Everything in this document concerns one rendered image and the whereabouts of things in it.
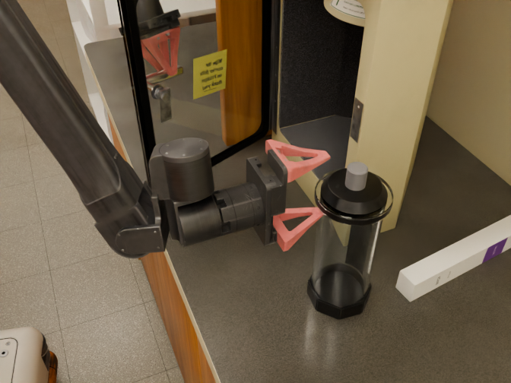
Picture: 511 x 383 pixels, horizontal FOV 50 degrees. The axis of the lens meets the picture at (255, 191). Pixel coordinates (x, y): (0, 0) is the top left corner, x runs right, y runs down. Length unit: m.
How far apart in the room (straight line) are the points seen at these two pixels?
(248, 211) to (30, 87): 0.28
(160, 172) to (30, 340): 1.23
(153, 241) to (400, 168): 0.47
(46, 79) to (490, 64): 0.91
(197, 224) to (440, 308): 0.46
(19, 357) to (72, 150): 1.19
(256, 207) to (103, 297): 1.57
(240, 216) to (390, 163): 0.35
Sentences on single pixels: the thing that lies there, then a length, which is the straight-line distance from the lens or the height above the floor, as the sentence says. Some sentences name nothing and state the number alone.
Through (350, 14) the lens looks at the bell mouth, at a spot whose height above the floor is 1.33.
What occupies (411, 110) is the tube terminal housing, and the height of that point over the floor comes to 1.20.
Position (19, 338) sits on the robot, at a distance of 1.80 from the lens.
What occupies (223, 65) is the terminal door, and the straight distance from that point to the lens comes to 0.99.
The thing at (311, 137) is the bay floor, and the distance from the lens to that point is 1.12.
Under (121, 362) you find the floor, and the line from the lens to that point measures 2.00.
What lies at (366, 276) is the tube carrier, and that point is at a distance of 0.85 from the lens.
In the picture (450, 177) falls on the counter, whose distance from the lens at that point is 1.20.
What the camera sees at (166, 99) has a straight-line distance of 0.91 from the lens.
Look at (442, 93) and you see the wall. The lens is 1.37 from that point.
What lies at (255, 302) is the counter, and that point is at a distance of 0.91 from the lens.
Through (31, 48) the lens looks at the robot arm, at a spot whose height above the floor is 1.41.
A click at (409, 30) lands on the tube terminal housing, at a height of 1.34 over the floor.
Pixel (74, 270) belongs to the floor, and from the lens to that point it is 2.31.
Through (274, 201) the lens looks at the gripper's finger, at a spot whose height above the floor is 1.22.
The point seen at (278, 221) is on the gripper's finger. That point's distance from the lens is 0.74.
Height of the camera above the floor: 1.66
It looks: 41 degrees down
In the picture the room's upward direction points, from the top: straight up
